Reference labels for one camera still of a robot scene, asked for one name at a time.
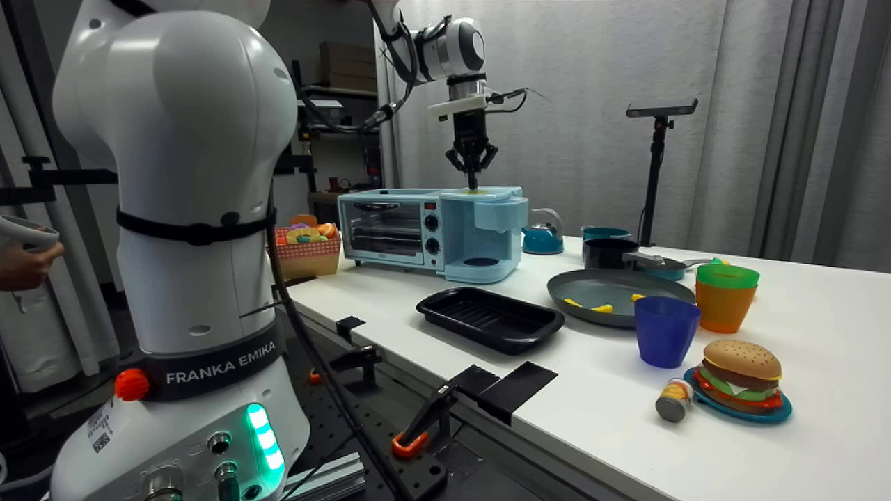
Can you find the grey round plate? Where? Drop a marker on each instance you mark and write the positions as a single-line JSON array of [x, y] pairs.
[[603, 284]]

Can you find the long aluminium rail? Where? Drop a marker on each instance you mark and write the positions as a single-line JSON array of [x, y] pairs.
[[321, 476]]

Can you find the toy burger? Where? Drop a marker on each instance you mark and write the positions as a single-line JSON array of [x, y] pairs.
[[740, 365]]

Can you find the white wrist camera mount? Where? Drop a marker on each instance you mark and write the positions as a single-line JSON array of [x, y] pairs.
[[446, 103]]

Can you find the black clamp with orange tip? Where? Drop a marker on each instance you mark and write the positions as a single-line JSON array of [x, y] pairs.
[[358, 358], [414, 441]]

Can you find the small toy can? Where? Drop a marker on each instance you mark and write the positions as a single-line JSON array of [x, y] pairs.
[[673, 402]]

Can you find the light blue coffeemaker toaster oven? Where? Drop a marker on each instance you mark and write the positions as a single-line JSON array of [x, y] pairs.
[[399, 233]]

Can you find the black mounting bar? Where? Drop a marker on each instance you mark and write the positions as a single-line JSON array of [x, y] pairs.
[[73, 176]]

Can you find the blue toy plate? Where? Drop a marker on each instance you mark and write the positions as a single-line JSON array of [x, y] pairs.
[[740, 414]]

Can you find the grey hand controller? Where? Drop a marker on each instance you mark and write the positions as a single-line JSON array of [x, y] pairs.
[[23, 228]]

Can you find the green plastic cup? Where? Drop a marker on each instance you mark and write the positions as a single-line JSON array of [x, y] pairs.
[[727, 277]]

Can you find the black tripod stand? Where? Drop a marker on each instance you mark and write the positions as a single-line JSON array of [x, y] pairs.
[[659, 167]]

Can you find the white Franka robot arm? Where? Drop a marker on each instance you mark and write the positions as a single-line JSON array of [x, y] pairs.
[[186, 141]]

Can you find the teal toy kettle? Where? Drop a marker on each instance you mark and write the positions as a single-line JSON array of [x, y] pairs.
[[544, 241]]

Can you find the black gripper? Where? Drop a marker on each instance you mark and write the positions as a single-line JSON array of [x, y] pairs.
[[473, 132]]

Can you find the black rectangular tray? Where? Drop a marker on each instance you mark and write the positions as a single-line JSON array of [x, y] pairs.
[[488, 317]]

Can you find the small black clamp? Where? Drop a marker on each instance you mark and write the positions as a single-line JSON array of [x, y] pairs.
[[350, 326]]

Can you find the grey curtain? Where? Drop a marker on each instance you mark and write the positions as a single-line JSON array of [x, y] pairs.
[[595, 74]]

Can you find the woven toy basket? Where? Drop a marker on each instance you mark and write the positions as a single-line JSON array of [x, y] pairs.
[[307, 258]]

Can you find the large cardboard box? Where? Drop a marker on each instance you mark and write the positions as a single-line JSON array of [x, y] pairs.
[[350, 64]]

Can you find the dark storage shelf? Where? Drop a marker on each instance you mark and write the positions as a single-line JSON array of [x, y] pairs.
[[338, 141]]

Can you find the teal toy lid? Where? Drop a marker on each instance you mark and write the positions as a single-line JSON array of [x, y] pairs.
[[605, 233]]

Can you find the black table bracket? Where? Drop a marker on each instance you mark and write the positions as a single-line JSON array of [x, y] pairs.
[[505, 384]]

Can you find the orange plastic cup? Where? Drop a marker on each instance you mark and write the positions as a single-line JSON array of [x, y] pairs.
[[726, 311]]

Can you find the yellow toy fry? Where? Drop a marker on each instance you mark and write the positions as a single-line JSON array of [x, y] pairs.
[[571, 302], [603, 308], [640, 299]]

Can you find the black perforated base board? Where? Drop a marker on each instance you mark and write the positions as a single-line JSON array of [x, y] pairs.
[[372, 427]]

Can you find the blue plastic cup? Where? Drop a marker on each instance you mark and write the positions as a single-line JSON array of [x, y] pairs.
[[666, 334]]

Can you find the person's hand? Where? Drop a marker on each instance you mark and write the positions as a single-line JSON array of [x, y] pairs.
[[23, 269]]

